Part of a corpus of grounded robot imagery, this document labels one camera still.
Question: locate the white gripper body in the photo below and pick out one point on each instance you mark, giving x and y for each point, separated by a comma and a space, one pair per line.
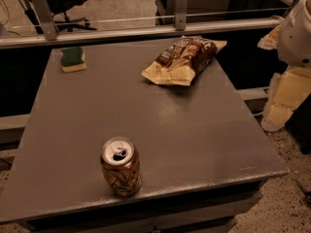
296, 41

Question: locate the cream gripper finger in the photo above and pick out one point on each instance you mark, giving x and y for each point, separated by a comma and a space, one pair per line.
271, 40
286, 93

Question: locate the brown chip bag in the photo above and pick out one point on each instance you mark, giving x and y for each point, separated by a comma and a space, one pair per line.
182, 61

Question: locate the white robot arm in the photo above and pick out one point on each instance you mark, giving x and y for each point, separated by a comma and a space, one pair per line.
307, 4

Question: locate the orange soda can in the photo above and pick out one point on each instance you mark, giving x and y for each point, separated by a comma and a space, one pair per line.
121, 166

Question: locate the green yellow sponge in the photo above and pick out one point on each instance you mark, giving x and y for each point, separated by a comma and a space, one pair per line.
72, 60

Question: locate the black office chair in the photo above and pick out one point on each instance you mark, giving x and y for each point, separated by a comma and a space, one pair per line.
61, 7

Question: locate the metal guard rail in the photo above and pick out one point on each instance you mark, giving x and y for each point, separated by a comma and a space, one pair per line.
165, 31

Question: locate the grey metal bracket post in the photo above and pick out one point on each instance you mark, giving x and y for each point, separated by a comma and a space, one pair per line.
180, 14

